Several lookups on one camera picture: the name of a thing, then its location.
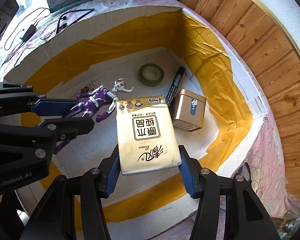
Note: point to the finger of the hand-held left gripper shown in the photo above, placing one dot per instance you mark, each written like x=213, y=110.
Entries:
x=54, y=106
x=69, y=126

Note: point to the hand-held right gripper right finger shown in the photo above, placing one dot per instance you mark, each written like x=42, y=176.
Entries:
x=187, y=175

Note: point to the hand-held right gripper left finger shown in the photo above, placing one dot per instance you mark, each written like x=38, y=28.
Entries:
x=112, y=177

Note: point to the purple silver action figure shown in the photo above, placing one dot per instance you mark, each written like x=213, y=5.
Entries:
x=97, y=100

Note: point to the yellow tissue pack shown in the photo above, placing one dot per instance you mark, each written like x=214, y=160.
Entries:
x=145, y=135

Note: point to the gold tin box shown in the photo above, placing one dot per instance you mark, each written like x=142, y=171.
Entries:
x=187, y=112

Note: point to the green tape roll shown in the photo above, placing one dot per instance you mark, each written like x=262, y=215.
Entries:
x=142, y=77

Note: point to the black marker pen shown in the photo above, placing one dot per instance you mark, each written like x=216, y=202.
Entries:
x=175, y=85

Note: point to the white cardboard box yellow tape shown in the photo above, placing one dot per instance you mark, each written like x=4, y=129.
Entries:
x=202, y=55

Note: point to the black neckband earphones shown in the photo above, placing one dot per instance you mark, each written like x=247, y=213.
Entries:
x=29, y=32

